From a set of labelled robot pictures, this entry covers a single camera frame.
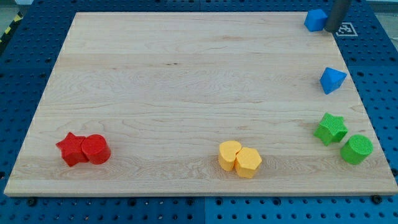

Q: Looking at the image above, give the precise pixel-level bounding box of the red cylinder block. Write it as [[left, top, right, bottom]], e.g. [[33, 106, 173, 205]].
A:
[[81, 134, 111, 165]]

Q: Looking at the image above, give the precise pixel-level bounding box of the green star block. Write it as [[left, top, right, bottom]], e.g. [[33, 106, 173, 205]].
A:
[[313, 113, 348, 146]]

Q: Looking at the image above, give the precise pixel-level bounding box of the yellow black hazard tape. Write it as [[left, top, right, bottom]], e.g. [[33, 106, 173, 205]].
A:
[[1, 11, 24, 45]]

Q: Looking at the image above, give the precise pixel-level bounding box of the white fiducial marker tag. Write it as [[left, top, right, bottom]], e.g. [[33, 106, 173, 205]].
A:
[[335, 22, 358, 37]]

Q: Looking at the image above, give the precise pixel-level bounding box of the light wooden board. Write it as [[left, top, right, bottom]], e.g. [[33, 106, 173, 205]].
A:
[[4, 12, 397, 197]]

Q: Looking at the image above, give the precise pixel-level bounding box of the blue triangle block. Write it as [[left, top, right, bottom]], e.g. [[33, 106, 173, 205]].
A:
[[320, 67, 347, 95]]

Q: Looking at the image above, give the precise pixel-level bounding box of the red star block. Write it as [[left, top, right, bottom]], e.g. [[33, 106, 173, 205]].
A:
[[55, 132, 88, 167]]

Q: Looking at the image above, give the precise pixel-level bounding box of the green cylinder block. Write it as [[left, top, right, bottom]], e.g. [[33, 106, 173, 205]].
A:
[[340, 134, 374, 165]]

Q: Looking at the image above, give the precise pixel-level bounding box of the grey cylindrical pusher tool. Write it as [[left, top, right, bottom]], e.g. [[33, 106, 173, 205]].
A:
[[324, 0, 352, 32]]

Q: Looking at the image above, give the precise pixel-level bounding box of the yellow hexagon block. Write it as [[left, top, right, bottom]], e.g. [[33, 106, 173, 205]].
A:
[[234, 147, 262, 179]]

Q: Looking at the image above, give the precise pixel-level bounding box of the yellow heart block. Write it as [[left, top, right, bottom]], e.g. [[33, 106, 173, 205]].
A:
[[218, 141, 242, 171]]

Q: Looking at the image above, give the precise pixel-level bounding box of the blue cube block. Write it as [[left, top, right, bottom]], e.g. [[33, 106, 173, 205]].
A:
[[304, 9, 328, 32]]

